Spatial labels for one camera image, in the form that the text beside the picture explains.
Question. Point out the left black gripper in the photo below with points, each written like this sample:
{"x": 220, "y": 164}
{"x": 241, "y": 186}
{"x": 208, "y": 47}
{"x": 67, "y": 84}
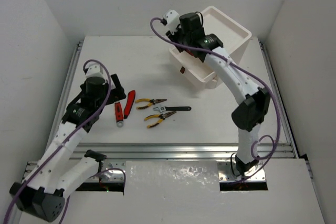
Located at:
{"x": 117, "y": 91}

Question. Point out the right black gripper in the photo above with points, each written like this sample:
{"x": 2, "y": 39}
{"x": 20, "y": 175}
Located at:
{"x": 174, "y": 37}

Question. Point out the white drawer cabinet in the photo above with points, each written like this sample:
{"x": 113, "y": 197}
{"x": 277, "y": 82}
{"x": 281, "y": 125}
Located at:
{"x": 234, "y": 36}

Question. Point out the white drawer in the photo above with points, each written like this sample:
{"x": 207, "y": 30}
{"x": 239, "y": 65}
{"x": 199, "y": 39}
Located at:
{"x": 198, "y": 74}

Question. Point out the red black utility knife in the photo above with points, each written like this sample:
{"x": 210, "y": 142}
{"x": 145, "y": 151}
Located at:
{"x": 189, "y": 52}

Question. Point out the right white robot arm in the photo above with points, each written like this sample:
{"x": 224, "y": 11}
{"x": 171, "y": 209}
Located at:
{"x": 253, "y": 101}

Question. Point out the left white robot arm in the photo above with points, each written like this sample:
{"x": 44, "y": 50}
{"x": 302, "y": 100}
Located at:
{"x": 43, "y": 192}

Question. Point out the red adjustable wrench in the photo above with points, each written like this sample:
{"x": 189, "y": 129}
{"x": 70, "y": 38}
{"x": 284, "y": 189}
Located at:
{"x": 118, "y": 114}

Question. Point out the yellow pliers upper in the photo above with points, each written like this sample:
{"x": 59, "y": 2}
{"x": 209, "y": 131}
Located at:
{"x": 150, "y": 102}

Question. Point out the yellow pliers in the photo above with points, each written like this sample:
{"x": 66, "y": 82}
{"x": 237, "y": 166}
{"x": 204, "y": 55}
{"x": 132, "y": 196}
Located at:
{"x": 150, "y": 102}
{"x": 160, "y": 118}

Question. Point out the black adjustable wrench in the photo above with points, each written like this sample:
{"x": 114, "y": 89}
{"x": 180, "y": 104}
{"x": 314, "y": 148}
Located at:
{"x": 162, "y": 109}

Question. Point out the yellow pliers lower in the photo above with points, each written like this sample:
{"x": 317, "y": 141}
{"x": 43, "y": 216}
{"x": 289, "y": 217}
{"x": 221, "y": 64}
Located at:
{"x": 160, "y": 118}

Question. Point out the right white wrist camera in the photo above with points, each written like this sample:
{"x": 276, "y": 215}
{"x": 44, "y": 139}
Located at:
{"x": 171, "y": 20}

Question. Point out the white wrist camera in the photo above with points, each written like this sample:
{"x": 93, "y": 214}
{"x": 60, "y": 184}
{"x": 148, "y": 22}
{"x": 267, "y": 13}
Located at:
{"x": 171, "y": 20}
{"x": 94, "y": 70}

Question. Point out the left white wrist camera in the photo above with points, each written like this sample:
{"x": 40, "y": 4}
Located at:
{"x": 94, "y": 70}

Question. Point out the aluminium table frame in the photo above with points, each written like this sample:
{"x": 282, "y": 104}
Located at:
{"x": 172, "y": 170}

